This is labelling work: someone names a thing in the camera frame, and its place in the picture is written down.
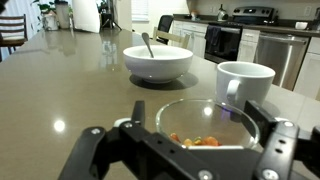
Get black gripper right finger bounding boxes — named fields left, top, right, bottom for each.
left=241, top=99, right=320, bottom=180

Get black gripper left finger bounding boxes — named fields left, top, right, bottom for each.
left=58, top=100, right=158, bottom=180

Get colourful cereal pieces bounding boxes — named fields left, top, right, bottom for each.
left=169, top=132, right=223, bottom=148

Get clear glass bowl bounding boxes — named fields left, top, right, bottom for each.
left=155, top=98, right=261, bottom=150

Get white ceramic bowl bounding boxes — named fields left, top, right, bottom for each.
left=122, top=44, right=194, bottom=84

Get small white countertop bowl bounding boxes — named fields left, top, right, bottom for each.
left=294, top=21, right=309, bottom=31

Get white ceramic mug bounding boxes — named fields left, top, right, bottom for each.
left=215, top=61, right=277, bottom=111

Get white lower kitchen cabinets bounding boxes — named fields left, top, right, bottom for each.
left=293, top=36, right=320, bottom=101
left=173, top=20, right=209, bottom=59

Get stainless steel dishwasher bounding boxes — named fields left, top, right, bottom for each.
left=254, top=31, right=311, bottom=91

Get narrow white cabinet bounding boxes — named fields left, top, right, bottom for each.
left=237, top=28, right=261, bottom=64

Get black and steel stove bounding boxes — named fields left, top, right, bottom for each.
left=204, top=6, right=279, bottom=64

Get silver metal spoon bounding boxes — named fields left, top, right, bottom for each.
left=141, top=31, right=155, bottom=59

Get dark hanging towel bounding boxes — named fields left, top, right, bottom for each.
left=204, top=25, right=223, bottom=54

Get black tripod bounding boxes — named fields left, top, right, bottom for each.
left=99, top=0, right=123, bottom=32

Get cream wooden chair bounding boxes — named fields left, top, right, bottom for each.
left=152, top=26, right=191, bottom=50

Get brown wooden chair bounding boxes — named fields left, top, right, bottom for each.
left=0, top=14, right=29, bottom=55

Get steel stovetop tea kettle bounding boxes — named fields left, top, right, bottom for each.
left=217, top=3, right=230, bottom=22

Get green potted plant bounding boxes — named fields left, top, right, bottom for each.
left=31, top=0, right=73, bottom=32

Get black office chair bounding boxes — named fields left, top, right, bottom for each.
left=156, top=14, right=175, bottom=45

